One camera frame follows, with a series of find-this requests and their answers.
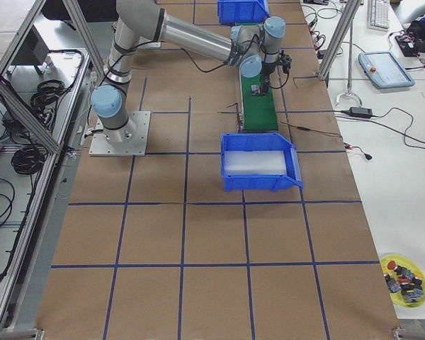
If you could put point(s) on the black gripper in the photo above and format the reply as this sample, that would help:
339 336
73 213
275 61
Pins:
267 71

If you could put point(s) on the yellow push button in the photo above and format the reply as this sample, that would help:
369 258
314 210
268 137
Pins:
256 90

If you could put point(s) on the aluminium frame post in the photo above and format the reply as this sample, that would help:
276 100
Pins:
338 36

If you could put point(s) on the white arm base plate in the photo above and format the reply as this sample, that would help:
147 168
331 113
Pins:
128 141

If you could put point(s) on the teach pendant tablet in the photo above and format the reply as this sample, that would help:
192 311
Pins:
384 70

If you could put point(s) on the white keyboard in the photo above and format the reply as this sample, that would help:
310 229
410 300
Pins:
378 15

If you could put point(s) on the blue left storage bin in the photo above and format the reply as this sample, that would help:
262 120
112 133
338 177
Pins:
242 11

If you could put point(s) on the blue right storage bin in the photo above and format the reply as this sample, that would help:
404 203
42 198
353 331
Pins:
261 142

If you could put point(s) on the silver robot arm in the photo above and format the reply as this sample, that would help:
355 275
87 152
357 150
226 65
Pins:
143 23

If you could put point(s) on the blue storage bin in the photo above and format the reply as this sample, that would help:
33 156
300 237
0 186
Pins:
242 11
261 142

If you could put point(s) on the yellow plate of buttons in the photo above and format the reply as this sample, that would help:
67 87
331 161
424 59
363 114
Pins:
404 280

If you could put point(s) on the white foam pad right bin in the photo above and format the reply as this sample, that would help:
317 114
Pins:
254 163

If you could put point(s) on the green conveyor belt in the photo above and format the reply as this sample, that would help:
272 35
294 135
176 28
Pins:
255 40

